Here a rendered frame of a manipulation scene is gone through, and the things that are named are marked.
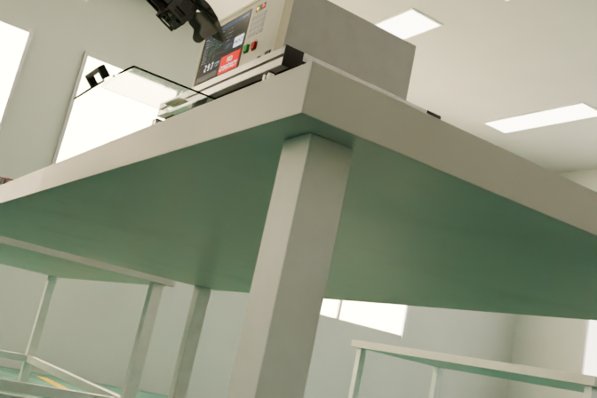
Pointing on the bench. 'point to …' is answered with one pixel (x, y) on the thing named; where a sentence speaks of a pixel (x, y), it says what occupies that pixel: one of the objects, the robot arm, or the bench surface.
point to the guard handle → (96, 74)
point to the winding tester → (324, 36)
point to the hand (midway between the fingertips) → (221, 35)
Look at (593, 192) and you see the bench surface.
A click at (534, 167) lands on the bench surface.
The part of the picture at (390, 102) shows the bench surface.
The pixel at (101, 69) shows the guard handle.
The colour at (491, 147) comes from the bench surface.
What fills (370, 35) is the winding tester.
